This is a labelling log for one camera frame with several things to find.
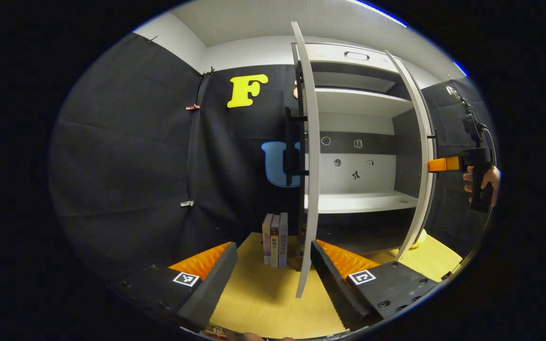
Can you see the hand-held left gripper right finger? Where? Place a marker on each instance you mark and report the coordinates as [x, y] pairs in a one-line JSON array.
[[332, 284]]

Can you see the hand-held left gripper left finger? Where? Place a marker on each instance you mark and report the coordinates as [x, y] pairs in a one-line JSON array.
[[211, 289]]

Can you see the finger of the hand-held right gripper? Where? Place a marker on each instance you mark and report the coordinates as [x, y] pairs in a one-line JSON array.
[[443, 164]]

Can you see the grey cabinet door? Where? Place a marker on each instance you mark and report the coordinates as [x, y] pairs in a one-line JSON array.
[[425, 166], [312, 189]]

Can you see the grey cabinet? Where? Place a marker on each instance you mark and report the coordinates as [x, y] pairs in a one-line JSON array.
[[358, 102]]

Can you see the paperback book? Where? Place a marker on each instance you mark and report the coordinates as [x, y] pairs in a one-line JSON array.
[[267, 239], [275, 241], [283, 239]]

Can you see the yellow round object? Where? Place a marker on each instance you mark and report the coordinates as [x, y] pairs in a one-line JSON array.
[[420, 239]]

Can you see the small ceiling light panel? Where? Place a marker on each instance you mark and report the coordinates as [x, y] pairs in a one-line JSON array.
[[460, 68]]

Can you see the copper clip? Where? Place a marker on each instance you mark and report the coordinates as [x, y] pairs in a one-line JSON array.
[[192, 107]]

